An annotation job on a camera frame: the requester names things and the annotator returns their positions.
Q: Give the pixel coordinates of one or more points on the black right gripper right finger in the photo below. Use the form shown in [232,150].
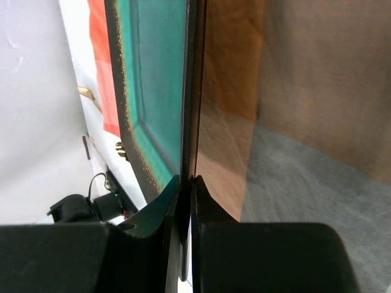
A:
[229,256]

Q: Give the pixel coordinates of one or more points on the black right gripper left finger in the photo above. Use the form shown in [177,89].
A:
[142,254]

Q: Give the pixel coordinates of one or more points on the green square ceramic plate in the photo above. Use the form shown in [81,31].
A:
[156,50]

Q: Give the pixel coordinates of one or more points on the orange grey checkered cloth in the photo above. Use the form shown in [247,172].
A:
[294,122]

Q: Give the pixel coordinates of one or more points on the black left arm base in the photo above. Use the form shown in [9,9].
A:
[78,208]

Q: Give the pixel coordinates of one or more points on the gold fork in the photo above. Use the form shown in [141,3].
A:
[88,94]

